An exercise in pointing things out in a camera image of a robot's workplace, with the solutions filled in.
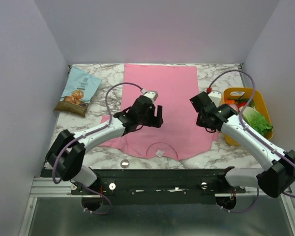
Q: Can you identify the pink t-shirt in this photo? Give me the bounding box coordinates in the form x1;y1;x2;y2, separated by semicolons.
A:
98;63;219;162

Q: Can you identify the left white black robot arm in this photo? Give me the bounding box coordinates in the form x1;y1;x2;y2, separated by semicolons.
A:
46;91;163;194

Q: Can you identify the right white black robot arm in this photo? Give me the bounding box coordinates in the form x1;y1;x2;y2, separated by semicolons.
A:
190;91;295;198

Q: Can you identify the small orange pumpkin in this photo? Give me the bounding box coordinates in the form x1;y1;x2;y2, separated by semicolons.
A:
225;99;236;105

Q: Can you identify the purple onion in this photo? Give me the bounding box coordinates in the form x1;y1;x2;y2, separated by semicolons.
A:
230;104;239;112

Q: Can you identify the red pepper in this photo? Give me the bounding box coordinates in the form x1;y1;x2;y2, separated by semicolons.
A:
237;101;247;109

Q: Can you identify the green lettuce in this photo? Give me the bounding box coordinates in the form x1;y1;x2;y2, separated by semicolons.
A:
242;107;273;136

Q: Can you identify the blue chips bag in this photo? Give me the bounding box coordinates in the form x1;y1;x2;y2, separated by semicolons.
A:
54;66;102;117

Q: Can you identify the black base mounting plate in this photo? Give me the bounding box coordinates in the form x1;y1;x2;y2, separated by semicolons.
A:
71;169;246;208

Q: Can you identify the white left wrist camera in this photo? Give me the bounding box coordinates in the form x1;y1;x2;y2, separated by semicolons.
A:
141;88;158;103

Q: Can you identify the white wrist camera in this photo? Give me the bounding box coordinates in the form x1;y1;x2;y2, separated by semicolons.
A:
206;88;222;107
141;88;158;103

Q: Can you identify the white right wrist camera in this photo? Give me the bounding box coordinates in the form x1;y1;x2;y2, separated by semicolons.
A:
206;88;222;107

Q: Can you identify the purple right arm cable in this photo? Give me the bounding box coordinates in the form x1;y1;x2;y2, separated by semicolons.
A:
206;70;295;213

